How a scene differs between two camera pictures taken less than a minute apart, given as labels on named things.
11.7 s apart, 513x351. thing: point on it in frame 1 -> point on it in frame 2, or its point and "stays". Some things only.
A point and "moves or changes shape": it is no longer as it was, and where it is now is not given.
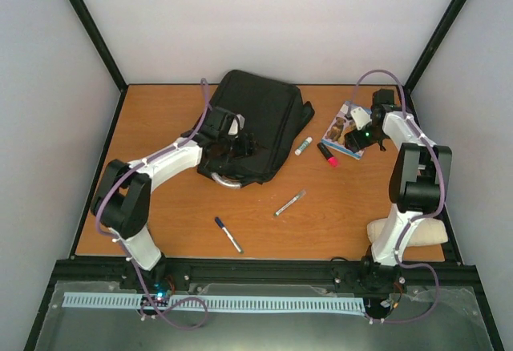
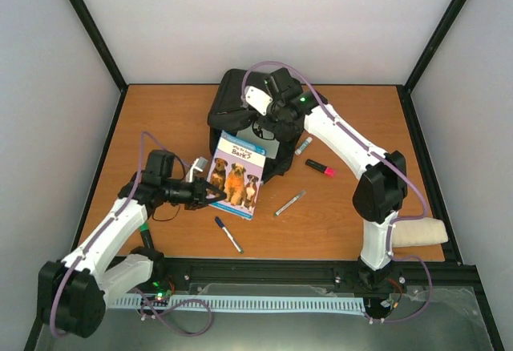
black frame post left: [78, 6] stays
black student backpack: [275, 111] moves or changes shape
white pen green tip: [296, 198] stays
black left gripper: [247, 147] -> [199, 197]
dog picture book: [341, 125] moves or changes shape
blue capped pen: [222, 226] stays
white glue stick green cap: [303, 147] stays
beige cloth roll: [426, 231] stays
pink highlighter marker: [332, 160] -> [327, 170]
